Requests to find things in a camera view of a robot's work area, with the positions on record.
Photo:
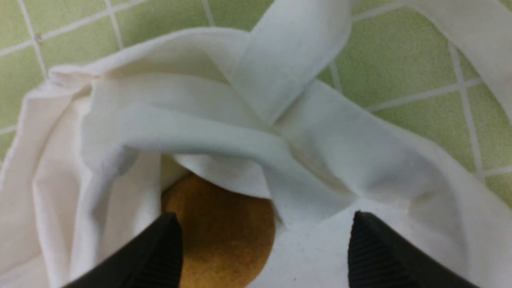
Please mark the white cloth tote bag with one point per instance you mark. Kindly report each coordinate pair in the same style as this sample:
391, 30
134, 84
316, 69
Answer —
245, 112

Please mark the brown round fruit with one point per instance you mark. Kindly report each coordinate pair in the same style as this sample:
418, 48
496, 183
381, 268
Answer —
227, 237

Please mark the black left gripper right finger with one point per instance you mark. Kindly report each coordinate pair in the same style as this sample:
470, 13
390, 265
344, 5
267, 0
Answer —
379, 257

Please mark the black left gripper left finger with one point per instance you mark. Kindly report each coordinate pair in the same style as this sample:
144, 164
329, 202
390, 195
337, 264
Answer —
153, 259

